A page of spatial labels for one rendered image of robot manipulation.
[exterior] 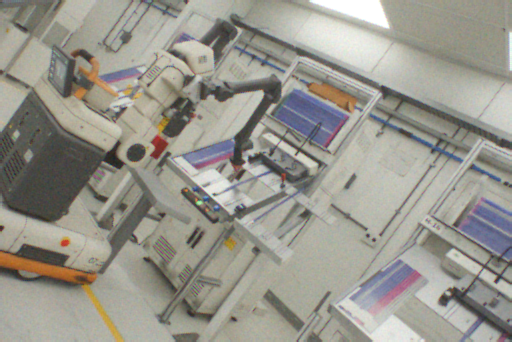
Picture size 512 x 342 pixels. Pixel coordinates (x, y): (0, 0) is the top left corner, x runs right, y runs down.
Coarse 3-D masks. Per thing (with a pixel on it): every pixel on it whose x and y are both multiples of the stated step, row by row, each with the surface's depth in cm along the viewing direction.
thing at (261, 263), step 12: (252, 264) 239; (264, 264) 236; (252, 276) 237; (240, 288) 238; (228, 300) 239; (240, 300) 239; (228, 312) 237; (216, 324) 238; (180, 336) 240; (192, 336) 249; (204, 336) 239; (216, 336) 242
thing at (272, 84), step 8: (224, 80) 224; (248, 80) 229; (256, 80) 231; (264, 80) 233; (272, 80) 235; (224, 88) 216; (232, 88) 220; (240, 88) 224; (248, 88) 228; (256, 88) 231; (264, 88) 235; (272, 88) 238; (280, 88) 240; (216, 96) 217; (224, 96) 218; (232, 96) 222; (272, 96) 243
